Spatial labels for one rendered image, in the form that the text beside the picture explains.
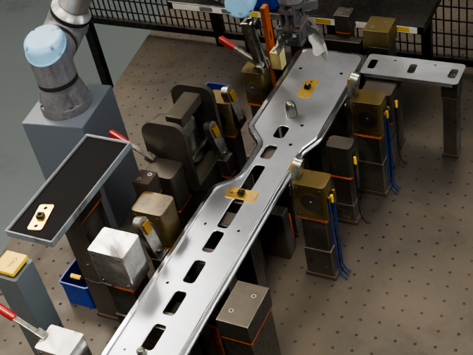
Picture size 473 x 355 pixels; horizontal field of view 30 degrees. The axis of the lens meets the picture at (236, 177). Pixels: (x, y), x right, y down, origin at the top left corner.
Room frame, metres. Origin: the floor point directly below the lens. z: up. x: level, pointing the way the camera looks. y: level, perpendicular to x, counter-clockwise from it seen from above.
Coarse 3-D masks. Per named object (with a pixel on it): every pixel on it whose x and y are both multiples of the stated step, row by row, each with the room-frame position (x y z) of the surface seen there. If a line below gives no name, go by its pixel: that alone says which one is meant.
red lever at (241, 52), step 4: (220, 40) 2.22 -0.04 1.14; (224, 40) 2.21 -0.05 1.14; (228, 40) 2.21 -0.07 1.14; (224, 44) 2.21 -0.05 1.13; (228, 44) 2.20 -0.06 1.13; (232, 44) 2.20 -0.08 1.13; (228, 48) 2.21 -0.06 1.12; (232, 48) 2.20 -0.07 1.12; (236, 48) 2.20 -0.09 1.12; (240, 48) 2.20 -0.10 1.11; (236, 52) 2.19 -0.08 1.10; (240, 52) 2.19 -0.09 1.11; (244, 52) 2.19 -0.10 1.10; (244, 56) 2.18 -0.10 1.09; (248, 56) 2.17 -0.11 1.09; (248, 60) 2.17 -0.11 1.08; (252, 60) 2.17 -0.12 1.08; (264, 64) 2.16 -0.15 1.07
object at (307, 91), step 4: (308, 80) 2.12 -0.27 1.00; (316, 80) 2.11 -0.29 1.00; (304, 84) 2.10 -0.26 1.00; (312, 84) 2.09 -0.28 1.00; (316, 84) 2.09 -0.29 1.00; (304, 88) 2.08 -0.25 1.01; (308, 88) 2.07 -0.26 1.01; (312, 88) 2.07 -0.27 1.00; (300, 92) 2.07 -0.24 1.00; (304, 92) 2.06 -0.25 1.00; (308, 92) 2.06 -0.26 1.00; (304, 96) 2.04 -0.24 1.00; (308, 96) 2.04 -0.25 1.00
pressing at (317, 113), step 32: (320, 64) 2.19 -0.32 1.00; (352, 64) 2.15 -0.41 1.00; (288, 96) 2.06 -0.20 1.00; (320, 96) 2.03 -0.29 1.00; (256, 128) 1.95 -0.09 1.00; (320, 128) 1.89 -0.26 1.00; (256, 160) 1.82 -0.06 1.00; (288, 160) 1.79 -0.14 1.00; (224, 192) 1.72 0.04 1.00; (192, 224) 1.63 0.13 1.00; (256, 224) 1.58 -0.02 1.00; (192, 256) 1.52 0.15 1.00; (224, 256) 1.49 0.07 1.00; (160, 288) 1.44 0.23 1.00; (192, 288) 1.41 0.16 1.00; (224, 288) 1.40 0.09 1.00; (128, 320) 1.36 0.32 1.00; (160, 320) 1.34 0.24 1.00; (192, 320) 1.32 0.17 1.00; (128, 352) 1.27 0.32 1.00; (160, 352) 1.25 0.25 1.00
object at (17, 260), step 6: (6, 252) 1.51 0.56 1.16; (12, 252) 1.50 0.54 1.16; (6, 258) 1.49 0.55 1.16; (12, 258) 1.48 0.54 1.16; (18, 258) 1.48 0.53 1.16; (24, 258) 1.47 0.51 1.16; (0, 264) 1.47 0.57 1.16; (6, 264) 1.47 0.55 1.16; (12, 264) 1.46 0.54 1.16; (18, 264) 1.46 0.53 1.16; (0, 270) 1.45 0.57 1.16; (6, 270) 1.45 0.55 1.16; (12, 270) 1.44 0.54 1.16; (18, 270) 1.45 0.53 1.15; (12, 276) 1.43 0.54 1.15
